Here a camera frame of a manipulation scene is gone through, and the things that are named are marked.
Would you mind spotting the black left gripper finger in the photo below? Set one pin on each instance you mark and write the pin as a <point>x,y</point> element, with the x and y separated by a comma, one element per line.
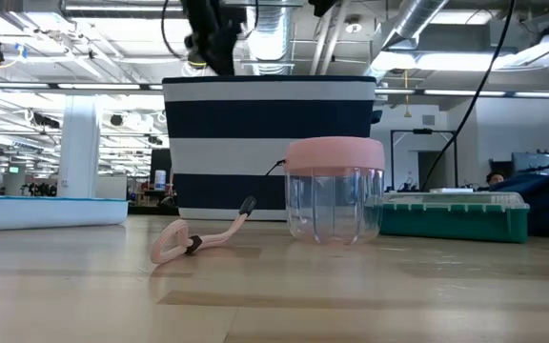
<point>222,62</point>

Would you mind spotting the navy and white striped basket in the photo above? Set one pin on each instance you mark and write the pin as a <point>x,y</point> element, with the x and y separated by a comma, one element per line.
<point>227,119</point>

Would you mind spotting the clear jar with pink lid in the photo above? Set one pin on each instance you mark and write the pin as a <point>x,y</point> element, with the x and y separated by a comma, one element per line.
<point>334,190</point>

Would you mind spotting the blue and white pill organizer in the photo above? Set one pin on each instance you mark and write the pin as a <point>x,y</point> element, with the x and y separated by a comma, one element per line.
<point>41,214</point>

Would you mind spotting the green case with clear lid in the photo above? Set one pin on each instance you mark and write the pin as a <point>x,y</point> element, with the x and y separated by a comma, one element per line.
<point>451,221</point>

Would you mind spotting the black ceiling device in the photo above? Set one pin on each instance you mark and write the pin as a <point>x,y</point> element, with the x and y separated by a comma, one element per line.
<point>196,56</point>

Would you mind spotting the black screen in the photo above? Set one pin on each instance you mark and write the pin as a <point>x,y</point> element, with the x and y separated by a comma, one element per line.
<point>161,162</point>

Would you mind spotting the white canister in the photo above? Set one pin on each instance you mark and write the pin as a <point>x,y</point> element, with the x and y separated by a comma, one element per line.
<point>160,180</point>

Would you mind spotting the ceiling light strip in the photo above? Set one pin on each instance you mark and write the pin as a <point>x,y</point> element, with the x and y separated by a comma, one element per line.
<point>65,86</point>
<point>465,93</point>

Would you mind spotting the white box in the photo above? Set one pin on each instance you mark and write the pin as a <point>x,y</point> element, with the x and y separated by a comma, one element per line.
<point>111,187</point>

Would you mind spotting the white building column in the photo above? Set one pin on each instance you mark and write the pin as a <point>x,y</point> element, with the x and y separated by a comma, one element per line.
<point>78,147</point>

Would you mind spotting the black tube stand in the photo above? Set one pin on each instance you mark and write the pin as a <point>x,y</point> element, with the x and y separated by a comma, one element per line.
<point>422,131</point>

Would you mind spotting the grey computer monitor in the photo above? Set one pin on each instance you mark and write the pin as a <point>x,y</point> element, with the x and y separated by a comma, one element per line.
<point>532,163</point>

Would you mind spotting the silver round air duct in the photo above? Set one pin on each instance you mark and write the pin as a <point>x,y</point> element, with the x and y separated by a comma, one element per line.
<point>270,45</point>

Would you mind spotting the silver slanted air duct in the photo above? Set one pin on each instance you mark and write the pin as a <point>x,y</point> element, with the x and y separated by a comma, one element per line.
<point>417,16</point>

